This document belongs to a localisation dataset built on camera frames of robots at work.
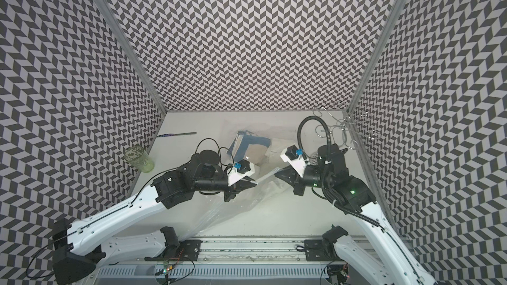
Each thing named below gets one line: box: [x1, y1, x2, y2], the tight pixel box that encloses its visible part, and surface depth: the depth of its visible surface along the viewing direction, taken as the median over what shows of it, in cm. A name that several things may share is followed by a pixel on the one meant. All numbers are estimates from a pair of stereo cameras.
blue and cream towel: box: [226, 130, 272, 165], surface depth 103 cm
